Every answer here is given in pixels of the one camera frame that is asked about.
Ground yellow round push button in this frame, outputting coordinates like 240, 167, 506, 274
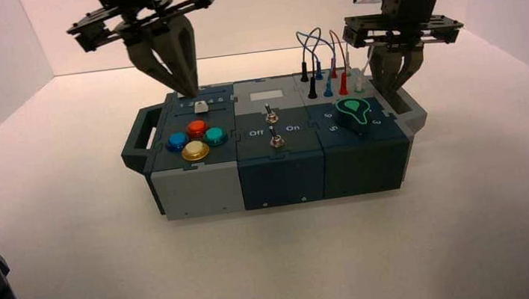
179, 139, 211, 164

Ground blue round push button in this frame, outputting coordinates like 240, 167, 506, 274
164, 130, 192, 155

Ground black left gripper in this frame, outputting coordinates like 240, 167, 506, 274
62, 0, 233, 109

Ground blue jumper cable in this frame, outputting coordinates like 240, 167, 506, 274
295, 27, 340, 101

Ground metal toggle switch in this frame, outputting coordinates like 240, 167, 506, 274
263, 102, 279, 125
267, 124, 287, 149

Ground black jumper cable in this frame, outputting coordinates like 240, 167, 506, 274
294, 27, 330, 101

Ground green round push button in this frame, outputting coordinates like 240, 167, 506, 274
201, 125, 230, 149

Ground grey and teal control box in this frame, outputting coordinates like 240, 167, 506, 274
113, 58, 437, 226

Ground small grey display screen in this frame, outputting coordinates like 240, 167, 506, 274
249, 88, 284, 103

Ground red round push button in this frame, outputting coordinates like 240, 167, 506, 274
185, 119, 211, 141

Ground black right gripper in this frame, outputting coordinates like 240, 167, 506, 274
338, 0, 471, 100

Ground black rotary knob green pointer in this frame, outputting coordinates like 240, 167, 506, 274
332, 96, 374, 140

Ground red jumper cable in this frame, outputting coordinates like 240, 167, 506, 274
325, 28, 353, 97

